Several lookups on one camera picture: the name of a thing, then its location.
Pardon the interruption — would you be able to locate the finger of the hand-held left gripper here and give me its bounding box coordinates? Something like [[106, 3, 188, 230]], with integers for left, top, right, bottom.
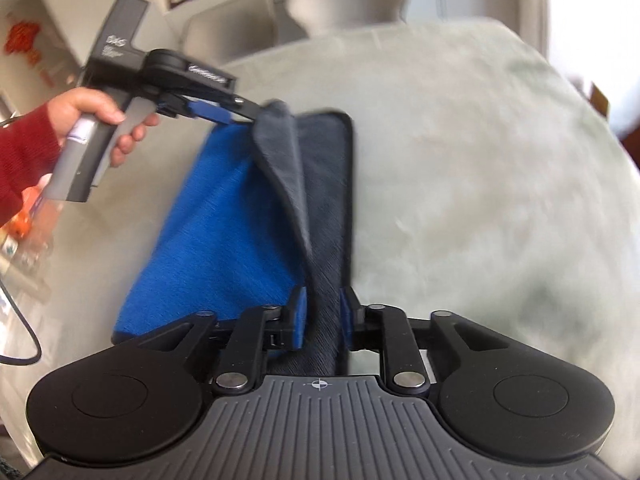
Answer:
[[154, 100, 235, 125], [169, 87, 267, 120]]

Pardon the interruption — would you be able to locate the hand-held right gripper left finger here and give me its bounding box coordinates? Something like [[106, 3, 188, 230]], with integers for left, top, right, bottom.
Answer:
[[135, 286, 309, 395]]

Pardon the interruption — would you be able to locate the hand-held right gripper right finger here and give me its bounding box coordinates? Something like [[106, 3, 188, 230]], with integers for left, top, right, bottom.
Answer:
[[340, 287, 507, 396]]

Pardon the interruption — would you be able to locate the blue and grey towel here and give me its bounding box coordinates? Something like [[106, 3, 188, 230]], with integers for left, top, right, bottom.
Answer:
[[110, 99, 358, 377]]

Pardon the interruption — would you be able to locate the person's left forearm red sleeve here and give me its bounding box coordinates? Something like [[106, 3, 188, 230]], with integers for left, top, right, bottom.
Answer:
[[0, 106, 64, 232]]

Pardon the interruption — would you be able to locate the person's left hand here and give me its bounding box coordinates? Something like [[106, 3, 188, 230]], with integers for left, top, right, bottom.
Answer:
[[46, 87, 162, 169]]

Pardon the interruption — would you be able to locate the orange packet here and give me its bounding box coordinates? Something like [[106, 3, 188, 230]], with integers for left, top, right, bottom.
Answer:
[[9, 186, 52, 242]]

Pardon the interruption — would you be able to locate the brown wooden furniture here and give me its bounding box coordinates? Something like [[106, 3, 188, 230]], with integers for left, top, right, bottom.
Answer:
[[589, 81, 612, 120]]

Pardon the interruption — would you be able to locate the red wall decoration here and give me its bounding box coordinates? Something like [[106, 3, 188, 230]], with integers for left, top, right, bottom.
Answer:
[[3, 11, 57, 87]]

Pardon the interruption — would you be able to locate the black cable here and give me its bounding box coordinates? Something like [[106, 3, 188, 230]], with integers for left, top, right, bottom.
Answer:
[[0, 277, 43, 367]]

